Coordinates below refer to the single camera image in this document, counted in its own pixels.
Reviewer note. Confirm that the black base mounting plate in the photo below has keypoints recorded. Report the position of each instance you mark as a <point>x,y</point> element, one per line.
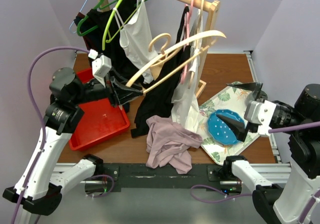
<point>137,175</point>

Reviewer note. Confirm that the dark green hanger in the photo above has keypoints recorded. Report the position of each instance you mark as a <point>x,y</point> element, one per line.
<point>100,9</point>

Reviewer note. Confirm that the wooden clothes rack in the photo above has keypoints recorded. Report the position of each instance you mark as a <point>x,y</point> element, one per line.
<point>212,10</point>

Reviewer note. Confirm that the pink tank top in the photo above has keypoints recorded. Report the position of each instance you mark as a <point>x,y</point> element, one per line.
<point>168,142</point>

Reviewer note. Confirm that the pink hanger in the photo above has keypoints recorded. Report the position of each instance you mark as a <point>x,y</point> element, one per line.
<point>186,34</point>

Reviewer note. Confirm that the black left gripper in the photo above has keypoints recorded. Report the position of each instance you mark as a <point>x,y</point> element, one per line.
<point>116,92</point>

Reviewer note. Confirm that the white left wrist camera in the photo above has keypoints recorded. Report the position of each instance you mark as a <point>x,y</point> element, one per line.
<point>101,66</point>

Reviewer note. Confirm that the floral tray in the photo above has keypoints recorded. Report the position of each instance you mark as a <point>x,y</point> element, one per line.
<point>228,98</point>

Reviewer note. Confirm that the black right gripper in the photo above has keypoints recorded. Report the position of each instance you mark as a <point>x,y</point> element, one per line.
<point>239,128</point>

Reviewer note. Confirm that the white tank top left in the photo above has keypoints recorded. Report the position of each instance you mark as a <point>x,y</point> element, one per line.
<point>135,35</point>

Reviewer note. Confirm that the blue dotted plate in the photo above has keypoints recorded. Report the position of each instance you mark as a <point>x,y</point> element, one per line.
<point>219,130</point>

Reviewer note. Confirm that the white tank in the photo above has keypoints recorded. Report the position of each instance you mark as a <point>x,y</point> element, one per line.
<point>135,35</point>
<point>185,110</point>

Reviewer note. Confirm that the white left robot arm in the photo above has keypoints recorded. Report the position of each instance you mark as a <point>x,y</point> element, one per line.
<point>37,191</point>

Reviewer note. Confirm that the red plastic bin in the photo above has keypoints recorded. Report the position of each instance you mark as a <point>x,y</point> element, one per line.
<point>100,122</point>

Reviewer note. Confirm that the black tank top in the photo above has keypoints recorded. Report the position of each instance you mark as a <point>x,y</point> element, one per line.
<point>158,101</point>

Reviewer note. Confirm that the beige hanger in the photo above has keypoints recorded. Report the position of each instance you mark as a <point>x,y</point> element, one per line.
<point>192,67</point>
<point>170,52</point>

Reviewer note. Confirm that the white tank top right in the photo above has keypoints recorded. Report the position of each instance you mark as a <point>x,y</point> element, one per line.
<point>185,110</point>

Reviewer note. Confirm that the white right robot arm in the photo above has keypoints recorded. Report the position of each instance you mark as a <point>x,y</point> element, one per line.
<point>281,193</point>

